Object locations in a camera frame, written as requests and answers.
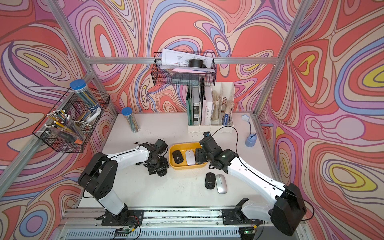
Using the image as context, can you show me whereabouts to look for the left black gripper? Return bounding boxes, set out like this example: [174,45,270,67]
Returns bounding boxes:
[148,155,171,175]

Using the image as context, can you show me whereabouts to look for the white mouse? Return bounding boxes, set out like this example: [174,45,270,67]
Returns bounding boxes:
[185,150,196,166]

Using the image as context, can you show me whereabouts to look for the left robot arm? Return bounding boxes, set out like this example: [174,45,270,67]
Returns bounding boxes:
[78,139,169,216]

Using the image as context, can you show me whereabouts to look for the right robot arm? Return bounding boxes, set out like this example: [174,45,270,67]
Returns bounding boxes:
[200,132,307,236]

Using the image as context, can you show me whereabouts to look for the black Lecoo mouse front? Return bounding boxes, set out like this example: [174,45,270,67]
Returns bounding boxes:
[172,150,184,164]

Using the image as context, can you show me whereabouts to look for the yellow storage box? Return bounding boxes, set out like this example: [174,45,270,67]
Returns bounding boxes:
[169,142,208,170]

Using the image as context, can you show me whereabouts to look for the silver mouse front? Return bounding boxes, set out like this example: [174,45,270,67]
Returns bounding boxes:
[216,174,228,195]

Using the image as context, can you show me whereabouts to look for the white book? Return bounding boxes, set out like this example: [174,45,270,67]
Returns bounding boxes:
[201,87,214,126]

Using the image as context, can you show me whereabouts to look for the green binder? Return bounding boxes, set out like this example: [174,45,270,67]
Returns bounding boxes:
[186,86,194,126]

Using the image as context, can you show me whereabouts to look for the blue lid tube on table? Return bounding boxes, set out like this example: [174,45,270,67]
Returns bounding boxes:
[122,107,140,133]

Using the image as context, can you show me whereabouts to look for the white file organizer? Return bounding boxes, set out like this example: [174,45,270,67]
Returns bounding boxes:
[187,82,235,134]

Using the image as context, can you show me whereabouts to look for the black tape roll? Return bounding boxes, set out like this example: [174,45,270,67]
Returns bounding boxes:
[188,59,207,69]

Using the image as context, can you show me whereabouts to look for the white papers in basket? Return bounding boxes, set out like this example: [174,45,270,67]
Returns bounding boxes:
[160,49,216,73]

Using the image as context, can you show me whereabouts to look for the clear pen cup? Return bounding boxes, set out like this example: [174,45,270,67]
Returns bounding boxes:
[45,110,86,145]

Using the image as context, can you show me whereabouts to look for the blue lid tube in basket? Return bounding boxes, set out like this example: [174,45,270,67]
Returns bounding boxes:
[70,79,100,111]

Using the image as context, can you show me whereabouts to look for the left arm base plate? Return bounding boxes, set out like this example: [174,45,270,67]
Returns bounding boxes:
[98,209,145,227]

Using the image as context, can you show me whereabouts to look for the aluminium front rail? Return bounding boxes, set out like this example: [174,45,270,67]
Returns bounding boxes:
[50,207,314,240]

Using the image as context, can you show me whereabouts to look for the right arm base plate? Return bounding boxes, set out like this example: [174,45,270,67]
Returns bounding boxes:
[219,198,264,227]

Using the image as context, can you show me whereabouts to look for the black wire wall basket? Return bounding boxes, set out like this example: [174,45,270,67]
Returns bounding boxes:
[151,51,217,86]

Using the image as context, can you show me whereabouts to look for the black wire side basket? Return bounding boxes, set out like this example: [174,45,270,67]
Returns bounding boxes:
[33,88,110,153]

